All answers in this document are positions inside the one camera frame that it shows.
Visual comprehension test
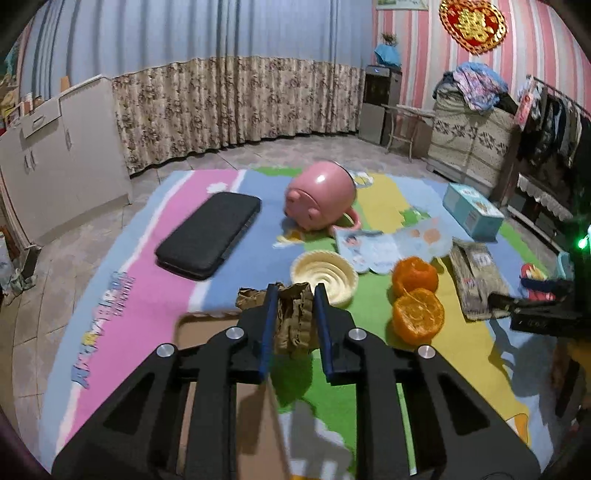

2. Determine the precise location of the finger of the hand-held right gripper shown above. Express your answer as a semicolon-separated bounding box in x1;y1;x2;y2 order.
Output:
488;292;583;337
522;277;578;298

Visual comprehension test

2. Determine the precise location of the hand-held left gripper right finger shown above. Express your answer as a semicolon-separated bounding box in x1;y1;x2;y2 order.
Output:
314;284;541;480

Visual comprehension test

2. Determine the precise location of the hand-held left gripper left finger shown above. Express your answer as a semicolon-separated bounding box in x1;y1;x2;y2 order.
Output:
51;282;280;480

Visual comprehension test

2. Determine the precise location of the brown paper liner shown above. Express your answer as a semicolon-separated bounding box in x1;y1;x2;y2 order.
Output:
274;282;319;358
236;287;269;311

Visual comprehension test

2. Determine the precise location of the cream ribbed bowl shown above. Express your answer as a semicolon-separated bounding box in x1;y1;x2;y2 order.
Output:
291;250;359;306

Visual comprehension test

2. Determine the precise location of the grey patterned packet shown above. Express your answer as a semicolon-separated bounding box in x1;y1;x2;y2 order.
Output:
450;237;511;320

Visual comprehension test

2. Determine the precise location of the orange fruit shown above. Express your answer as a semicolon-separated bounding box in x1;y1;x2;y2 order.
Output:
392;287;446;344

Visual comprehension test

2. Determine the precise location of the illustrated paper leaflet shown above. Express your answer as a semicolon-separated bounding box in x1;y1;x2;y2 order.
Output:
333;216;453;276

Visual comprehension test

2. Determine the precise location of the orange peel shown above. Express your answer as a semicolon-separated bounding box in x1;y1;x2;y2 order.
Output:
392;256;439;298

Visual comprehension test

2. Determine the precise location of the low storage shelf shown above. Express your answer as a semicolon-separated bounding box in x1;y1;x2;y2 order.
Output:
505;173;578;254

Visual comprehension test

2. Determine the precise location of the white lace cloth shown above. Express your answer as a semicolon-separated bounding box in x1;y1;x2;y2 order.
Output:
516;174;575;222

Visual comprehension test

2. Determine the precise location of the tan phone case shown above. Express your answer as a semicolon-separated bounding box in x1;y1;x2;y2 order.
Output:
177;308;289;480

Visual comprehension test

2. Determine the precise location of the black rectangular case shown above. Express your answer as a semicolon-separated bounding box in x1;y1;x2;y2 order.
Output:
154;191;262;280

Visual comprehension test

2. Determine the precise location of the teal tissue box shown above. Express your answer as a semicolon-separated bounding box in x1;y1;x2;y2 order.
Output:
442;182;506;241

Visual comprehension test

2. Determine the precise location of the cartoon bird printed blanket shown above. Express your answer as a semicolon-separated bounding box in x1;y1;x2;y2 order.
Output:
39;167;555;480

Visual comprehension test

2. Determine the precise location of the pink pig mug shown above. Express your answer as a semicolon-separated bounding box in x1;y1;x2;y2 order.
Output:
283;161;362;235

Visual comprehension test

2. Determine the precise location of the row of hanging clothes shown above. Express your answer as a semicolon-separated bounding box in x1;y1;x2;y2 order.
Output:
517;85;591;185

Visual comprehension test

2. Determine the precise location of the cloth covered cabinet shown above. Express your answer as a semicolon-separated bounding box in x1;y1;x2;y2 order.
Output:
427;90;520;185

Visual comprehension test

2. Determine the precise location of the pink hanging bag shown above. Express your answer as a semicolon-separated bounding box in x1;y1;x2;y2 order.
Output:
515;78;543;127

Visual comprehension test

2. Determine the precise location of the metal clothes rack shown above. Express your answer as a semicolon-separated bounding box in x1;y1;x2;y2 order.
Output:
526;76;591;185

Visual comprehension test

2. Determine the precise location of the pile of clothes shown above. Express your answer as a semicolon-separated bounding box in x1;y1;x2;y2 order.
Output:
434;62;518;114

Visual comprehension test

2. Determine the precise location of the small round table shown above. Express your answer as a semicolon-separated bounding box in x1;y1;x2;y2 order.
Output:
382;104;435;162

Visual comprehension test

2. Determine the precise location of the grey water dispenser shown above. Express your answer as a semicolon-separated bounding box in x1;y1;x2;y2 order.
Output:
358;65;402;146

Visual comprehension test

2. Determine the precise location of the blue and floral curtain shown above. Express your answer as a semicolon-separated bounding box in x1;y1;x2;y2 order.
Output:
21;0;375;176

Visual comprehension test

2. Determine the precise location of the white cabinet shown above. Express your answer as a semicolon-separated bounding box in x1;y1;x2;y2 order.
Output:
0;74;134;245

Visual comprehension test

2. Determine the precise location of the blue bottle cover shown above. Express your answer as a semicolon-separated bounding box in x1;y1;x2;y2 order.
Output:
373;42;402;68

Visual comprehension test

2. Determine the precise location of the red heart wall decoration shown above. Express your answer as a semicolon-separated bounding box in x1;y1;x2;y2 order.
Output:
438;0;508;55

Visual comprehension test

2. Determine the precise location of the wall calendar picture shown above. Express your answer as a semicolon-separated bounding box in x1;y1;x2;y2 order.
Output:
376;0;428;11

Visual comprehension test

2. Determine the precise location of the wall poster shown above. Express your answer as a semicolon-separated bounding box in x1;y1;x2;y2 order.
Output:
0;41;24;88

